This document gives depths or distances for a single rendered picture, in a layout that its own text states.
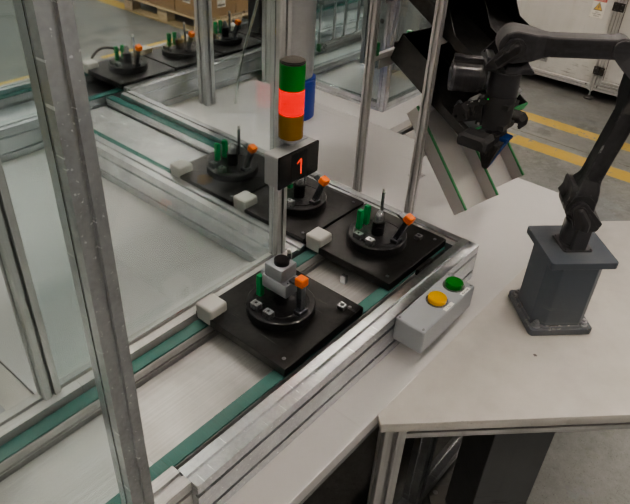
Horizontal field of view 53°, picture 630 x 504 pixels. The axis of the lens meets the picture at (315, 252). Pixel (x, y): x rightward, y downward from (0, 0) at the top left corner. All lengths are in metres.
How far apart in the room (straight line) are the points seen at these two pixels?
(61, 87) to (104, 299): 0.21
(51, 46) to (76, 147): 0.09
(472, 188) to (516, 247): 0.22
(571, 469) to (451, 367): 1.13
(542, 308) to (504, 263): 0.26
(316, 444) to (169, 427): 0.26
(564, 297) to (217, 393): 0.76
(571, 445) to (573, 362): 1.05
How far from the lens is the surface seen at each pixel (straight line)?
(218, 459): 1.06
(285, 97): 1.24
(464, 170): 1.69
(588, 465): 2.48
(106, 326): 0.66
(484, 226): 1.85
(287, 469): 1.17
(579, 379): 1.45
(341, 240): 1.50
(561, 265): 1.40
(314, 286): 1.35
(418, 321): 1.31
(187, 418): 1.18
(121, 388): 0.73
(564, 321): 1.53
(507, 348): 1.46
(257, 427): 1.10
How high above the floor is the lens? 1.81
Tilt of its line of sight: 35 degrees down
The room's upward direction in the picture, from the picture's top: 3 degrees clockwise
